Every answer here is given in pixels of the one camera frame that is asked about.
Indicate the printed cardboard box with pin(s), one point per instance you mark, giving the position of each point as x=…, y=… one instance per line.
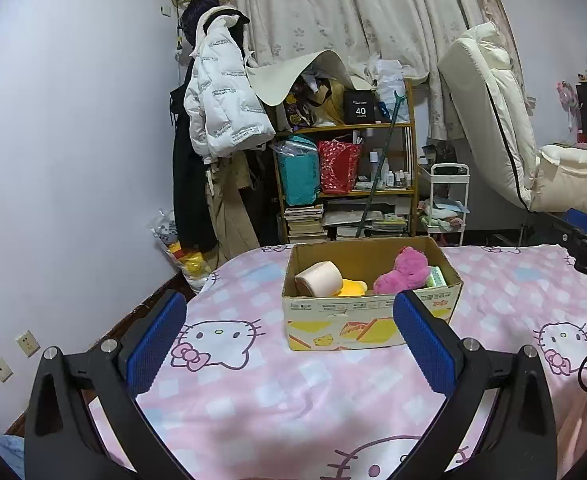
x=333, y=320

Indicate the white plastic bag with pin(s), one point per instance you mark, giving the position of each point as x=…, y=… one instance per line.
x=388, y=85

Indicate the white puffer jacket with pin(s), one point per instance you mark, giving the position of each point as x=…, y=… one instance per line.
x=223, y=100

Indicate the red patterned bag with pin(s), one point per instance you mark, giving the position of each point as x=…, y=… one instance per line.
x=338, y=167

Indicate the stack of books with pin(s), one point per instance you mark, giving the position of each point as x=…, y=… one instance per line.
x=303, y=222

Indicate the white rolling cart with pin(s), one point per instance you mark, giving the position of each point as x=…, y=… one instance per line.
x=448, y=170

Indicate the teal bag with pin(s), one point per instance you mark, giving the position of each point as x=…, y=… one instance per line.
x=298, y=175

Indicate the black coat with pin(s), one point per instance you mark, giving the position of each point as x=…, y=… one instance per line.
x=188, y=200

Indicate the beige hanging clothes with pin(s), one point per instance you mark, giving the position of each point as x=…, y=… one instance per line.
x=231, y=220

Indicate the cream patterned curtain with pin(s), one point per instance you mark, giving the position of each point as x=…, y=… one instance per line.
x=323, y=10

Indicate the black box white print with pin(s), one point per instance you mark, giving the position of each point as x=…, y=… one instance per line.
x=360, y=107

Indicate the beige wall socket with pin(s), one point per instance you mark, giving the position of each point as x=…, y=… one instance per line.
x=27, y=344
x=1, y=370

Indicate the dark knit hat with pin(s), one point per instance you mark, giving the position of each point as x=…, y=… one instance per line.
x=196, y=12

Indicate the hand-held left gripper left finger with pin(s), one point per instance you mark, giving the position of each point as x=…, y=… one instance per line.
x=158, y=345

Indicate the row of small bottles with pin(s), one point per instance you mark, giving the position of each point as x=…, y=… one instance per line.
x=388, y=177

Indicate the wooden shelf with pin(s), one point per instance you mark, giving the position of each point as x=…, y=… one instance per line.
x=348, y=125

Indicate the pink swirl roll cake plush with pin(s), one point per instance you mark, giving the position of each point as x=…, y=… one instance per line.
x=318, y=277

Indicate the white and yellow plush toy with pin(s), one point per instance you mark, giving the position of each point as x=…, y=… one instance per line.
x=353, y=287

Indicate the pink printed bed sheet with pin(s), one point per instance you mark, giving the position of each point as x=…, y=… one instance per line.
x=273, y=400

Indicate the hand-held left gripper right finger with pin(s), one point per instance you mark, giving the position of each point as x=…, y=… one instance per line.
x=423, y=345

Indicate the light blue cloth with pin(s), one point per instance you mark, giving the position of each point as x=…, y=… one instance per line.
x=8, y=460

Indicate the green tissue pack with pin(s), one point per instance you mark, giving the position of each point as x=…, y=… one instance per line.
x=436, y=277

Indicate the pile of papers and magazines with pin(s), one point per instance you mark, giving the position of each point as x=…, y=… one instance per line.
x=368, y=225

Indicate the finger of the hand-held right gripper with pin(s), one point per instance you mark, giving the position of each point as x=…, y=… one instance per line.
x=586, y=221

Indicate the pink plush toy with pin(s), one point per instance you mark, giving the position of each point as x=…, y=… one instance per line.
x=403, y=270

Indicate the plastic bag of yellow toys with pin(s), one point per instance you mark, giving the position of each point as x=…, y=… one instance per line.
x=183, y=260

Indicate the cream draped mat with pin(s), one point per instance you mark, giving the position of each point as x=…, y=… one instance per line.
x=273, y=80

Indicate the small pink fan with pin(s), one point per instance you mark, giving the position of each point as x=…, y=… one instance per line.
x=567, y=94

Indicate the cream padded chair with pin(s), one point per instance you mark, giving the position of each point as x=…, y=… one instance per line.
x=493, y=110

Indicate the dark printed bag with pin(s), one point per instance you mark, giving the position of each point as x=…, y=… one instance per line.
x=301, y=110

